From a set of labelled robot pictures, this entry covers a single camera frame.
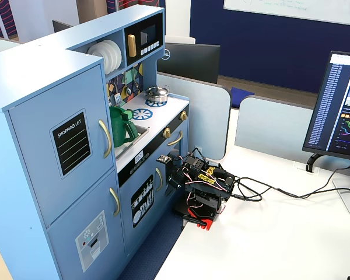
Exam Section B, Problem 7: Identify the black monitor stand neck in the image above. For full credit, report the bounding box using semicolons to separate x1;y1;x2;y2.
305;153;324;173

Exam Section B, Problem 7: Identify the small steel cooking pot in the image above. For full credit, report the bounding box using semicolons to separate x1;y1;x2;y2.
145;90;169;103

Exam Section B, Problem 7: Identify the blue oven door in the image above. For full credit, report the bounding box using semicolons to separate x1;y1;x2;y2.
163;124;189;199

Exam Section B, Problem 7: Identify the steel pot lid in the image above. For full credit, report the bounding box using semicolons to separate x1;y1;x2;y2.
146;86;169;97

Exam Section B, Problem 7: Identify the black usb cable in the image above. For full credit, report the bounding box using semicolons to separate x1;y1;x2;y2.
234;163;350;202

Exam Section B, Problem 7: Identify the light blue desk divider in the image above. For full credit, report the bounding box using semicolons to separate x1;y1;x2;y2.
156;72;232;161
234;97;320;152

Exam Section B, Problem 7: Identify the blue dishwasher door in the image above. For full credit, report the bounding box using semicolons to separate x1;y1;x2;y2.
118;162;166;260

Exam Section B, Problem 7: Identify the steel slotted spatula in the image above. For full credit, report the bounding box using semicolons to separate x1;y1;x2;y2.
114;74;122;106

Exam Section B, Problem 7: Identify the steel toy ladle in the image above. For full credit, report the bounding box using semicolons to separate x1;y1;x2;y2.
124;68;134;96

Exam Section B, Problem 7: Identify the switched on computer monitor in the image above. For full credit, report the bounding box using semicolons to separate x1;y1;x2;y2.
302;50;350;162

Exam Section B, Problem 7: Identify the steel toy sink basin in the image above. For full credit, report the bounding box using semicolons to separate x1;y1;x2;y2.
115;125;150;160

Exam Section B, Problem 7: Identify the black toy microwave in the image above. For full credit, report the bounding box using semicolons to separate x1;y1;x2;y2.
124;13;164;67

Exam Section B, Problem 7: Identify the dark monitor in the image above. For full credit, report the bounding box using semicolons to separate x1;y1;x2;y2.
52;19;74;33

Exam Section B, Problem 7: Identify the green plastic pitcher recipient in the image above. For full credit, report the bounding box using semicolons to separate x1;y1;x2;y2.
109;106;139;148

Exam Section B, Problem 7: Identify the red table clamp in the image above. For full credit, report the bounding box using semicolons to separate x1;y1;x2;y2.
183;206;215;232

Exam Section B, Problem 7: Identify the white toy plate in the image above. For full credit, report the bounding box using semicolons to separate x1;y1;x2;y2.
100;39;123;74
93;40;114;67
86;43;106;59

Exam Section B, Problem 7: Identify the blue seat cushion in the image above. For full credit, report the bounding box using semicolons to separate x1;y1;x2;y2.
230;86;255;108

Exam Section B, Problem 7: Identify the black dell monitor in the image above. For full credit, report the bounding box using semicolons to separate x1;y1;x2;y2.
157;43;222;85

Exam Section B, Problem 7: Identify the blue freezer door water dispenser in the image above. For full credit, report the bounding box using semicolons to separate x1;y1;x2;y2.
46;169;126;280

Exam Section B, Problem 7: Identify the white box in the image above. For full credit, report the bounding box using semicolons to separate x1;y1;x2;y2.
164;35;197;45

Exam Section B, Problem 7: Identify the black power cable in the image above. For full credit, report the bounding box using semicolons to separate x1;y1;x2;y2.
236;176;350;202

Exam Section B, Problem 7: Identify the white wall whiteboard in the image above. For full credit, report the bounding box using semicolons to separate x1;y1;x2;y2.
223;0;350;27

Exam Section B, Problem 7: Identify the white desk cable outlet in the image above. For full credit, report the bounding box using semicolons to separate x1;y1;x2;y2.
293;160;320;175

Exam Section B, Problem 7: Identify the blue fridge door shopping list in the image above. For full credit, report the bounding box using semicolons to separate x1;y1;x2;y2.
7;64;117;228

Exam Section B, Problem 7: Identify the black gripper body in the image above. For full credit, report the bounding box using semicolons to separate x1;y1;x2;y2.
172;162;190;187

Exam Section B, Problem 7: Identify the green lid with cube knob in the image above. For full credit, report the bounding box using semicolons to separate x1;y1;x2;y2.
109;105;134;121

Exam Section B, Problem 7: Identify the blue wooden toy kitchen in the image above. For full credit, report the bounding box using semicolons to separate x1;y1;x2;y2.
0;5;190;280

